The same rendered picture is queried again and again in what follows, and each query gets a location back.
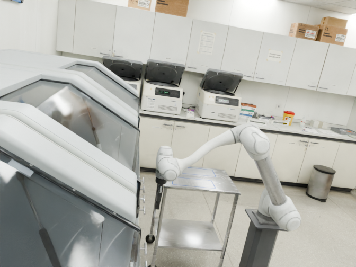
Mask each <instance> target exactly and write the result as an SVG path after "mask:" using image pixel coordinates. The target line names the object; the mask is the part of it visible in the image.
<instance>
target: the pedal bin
mask: <svg viewBox="0 0 356 267"><path fill-rule="evenodd" d="M335 173H336V171H335V170H334V169H332V168H330V167H327V166H323V165H314V166H313V170H312V173H311V176H310V179H309V183H308V187H307V190H306V195H307V196H309V197H310V198H312V199H315V200H318V201H321V202H326V200H327V196H328V193H329V191H330V188H331V185H332V182H333V179H334V175H335Z"/></svg>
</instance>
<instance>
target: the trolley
mask: <svg viewBox="0 0 356 267"><path fill-rule="evenodd" d="M163 186H164V190H163V196H162V203H161V209H160V213H159V218H155V215H156V209H155V202H156V201H155V202H154V208H153V215H152V222H151V226H150V232H149V234H148V235H147V236H146V238H145V240H146V242H147V243H153V242H154V240H155V246H154V252H153V258H152V262H151V265H149V266H148V267H157V266H155V260H156V254H157V248H174V249H184V250H203V251H221V256H220V261H219V265H218V266H217V267H222V265H223V260H224V256H225V252H226V247H227V243H228V239H229V234H230V230H231V227H232V223H233V219H234V214H235V210H236V206H237V201H238V197H239V195H241V193H240V192H239V190H238V189H237V187H236V186H235V184H234V183H233V181H232V180H231V178H230V177H229V176H228V174H227V172H226V171H225V170H221V169H215V168H204V167H194V166H190V167H188V168H186V169H184V170H183V172H182V174H180V175H179V176H178V177H177V179H176V180H174V181H167V182H166V184H163ZM167 189H176V190H188V191H200V192H211V193H217V196H216V200H215V205H214V209H213V213H212V218H211V222H207V221H193V220H179V219H165V218H163V212H164V206H165V200H166V194H167ZM156 193H157V189H156ZM221 193H223V194H234V195H235V197H234V202H233V206H232V210H231V213H230V217H229V222H228V227H227V231H226V236H225V240H224V244H223V247H222V246H221V243H220V241H219V238H218V236H217V233H216V231H215V228H214V226H213V224H214V220H215V215H216V211H217V206H218V201H219V197H220V194H221ZM155 200H156V195H155ZM154 226H155V236H154V235H153V228H154ZM155 238H156V239H155Z"/></svg>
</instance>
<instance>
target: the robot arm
mask: <svg viewBox="0 0 356 267"><path fill-rule="evenodd" d="M236 143H241V144H243V146H244V148H245V150H246V151H247V153H248V154H249V156H250V158H251V159H253V160H254V161H255V164H256V166H257V169H258V171H259V173H260V176H261V178H262V181H263V183H264V186H265V189H264V190H263V192H262V194H261V197H260V201H259V207H258V210H252V213H253V214H254V216H255V217H256V219H257V220H258V222H259V224H260V225H276V226H280V227H281V228H282V229H284V230H287V231H292V230H296V229H297V228H298V227H299V226H300V224H301V217H300V214H299V212H298V211H297V209H296V207H295V206H294V204H293V202H292V200H291V199H290V198H289V197H288V196H286V195H285V193H284V191H283V188H282V186H281V183H280V181H279V178H278V175H277V173H276V171H275V168H274V166H273V163H272V160H271V157H270V155H269V153H270V141H269V139H268V137H267V135H266V134H265V133H263V132H262V131H261V130H260V129H259V127H258V125H257V124H255V123H246V124H242V125H239V126H237V127H234V128H232V129H229V130H227V131H226V132H224V133H222V134H221V135H219V136H217V137H215V138H213V139H211V140H209V141H208V142H206V143H205V144H204V145H203V146H201V147H200V148H199V149H198V150H197V151H195V152H194V153H193V154H192V155H191V156H189V157H187V158H185V159H178V158H173V151H172V148H171V147H169V146H161V147H160V148H159V150H158V152H157V157H156V174H155V176H156V180H155V182H156V183H157V193H156V200H155V201H156V202H155V209H157V210H159V205H160V201H161V197H162V193H163V187H164V186H163V184H166V182H167V181H174V180H176V179H177V177H178V176H179V175H180V174H182V172H183V170H184V169H186V168H188V167H190V166H191V165H193V164H194V163H196V162H197V161H198V160H200V159H201V158H203V156H205V155H206V154H208V153H209V152H210V151H211V150H213V149H215V148H217V147H220V146H225V145H232V144H236Z"/></svg>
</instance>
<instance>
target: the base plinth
mask: <svg viewBox="0 0 356 267"><path fill-rule="evenodd" d="M140 171H143V172H154V173H156V169H155V168H146V167H140ZM229 177H230V178H231V180H234V181H245V182H255V183H263V181H262V179H252V178H245V177H235V176H229ZM280 183H281V185H287V186H297V187H303V188H307V187H308V184H303V183H294V182H284V181H280ZM330 190H335V191H345V192H351V190H352V189H350V188H341V187H334V186H331V188H330Z"/></svg>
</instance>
